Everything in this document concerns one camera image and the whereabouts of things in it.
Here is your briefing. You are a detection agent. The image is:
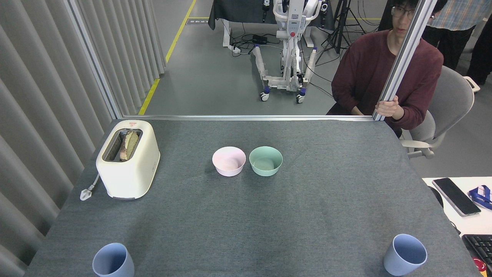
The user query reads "person's left hand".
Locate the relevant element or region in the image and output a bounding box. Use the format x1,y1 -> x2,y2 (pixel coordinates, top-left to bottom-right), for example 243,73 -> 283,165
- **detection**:
375,96 -> 405,121

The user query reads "blue cup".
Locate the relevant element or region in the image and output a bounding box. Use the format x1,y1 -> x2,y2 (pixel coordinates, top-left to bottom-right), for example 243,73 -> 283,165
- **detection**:
383,234 -> 428,277
92,242 -> 135,277

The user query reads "person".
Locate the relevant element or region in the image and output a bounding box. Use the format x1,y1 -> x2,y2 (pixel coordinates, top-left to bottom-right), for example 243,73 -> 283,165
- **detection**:
326,0 -> 444,138
421,0 -> 492,86

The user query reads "grey office chair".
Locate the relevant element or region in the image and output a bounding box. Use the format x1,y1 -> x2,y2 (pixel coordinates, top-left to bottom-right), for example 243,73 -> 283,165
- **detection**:
400,65 -> 475,159

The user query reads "black tripod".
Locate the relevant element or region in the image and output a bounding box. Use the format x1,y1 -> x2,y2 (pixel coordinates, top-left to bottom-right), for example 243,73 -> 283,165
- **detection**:
315,0 -> 366,65

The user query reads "black smartphone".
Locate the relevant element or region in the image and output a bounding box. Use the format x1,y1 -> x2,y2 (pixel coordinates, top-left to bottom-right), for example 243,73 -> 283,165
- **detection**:
432,177 -> 482,217

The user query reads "white wheeled stand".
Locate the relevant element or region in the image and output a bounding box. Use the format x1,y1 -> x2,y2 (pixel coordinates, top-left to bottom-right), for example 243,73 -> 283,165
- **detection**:
252,0 -> 326,104

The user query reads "green bowl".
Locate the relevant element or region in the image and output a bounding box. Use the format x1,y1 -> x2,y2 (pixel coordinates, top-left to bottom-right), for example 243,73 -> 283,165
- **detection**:
249,146 -> 283,177

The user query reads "black keyboard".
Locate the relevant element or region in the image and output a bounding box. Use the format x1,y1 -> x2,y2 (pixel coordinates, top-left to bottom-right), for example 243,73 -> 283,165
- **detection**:
461,234 -> 492,270

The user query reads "pink bowl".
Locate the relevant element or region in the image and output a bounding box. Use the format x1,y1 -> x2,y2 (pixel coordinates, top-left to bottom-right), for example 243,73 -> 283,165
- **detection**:
212,146 -> 246,177

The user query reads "black cloth covered table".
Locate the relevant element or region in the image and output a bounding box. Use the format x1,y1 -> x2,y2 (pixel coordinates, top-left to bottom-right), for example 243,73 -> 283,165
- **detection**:
208,0 -> 336,31

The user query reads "red button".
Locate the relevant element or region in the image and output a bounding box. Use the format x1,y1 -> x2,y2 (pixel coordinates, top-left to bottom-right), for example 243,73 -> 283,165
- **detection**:
472,257 -> 488,277

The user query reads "toasted bread slice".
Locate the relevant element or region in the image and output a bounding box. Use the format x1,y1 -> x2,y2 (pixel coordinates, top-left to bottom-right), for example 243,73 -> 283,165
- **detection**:
119,130 -> 140,161

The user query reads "cream white toaster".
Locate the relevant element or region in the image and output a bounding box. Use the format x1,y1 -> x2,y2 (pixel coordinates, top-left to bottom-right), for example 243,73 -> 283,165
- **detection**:
96,120 -> 161,200

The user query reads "silver aluminium post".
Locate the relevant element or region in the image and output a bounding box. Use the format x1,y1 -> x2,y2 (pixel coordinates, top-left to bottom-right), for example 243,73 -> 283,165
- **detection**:
372,0 -> 439,121
66,0 -> 124,119

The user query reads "blue lanyard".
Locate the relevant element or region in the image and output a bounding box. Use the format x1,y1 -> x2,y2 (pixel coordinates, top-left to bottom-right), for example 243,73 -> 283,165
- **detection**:
468,185 -> 492,210

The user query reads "silver aluminium rail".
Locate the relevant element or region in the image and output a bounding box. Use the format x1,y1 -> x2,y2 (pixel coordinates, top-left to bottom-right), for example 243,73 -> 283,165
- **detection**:
123,115 -> 375,122

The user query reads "white toaster plug cable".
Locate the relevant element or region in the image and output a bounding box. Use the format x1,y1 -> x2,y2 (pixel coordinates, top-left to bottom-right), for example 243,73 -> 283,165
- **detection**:
80,174 -> 101,201

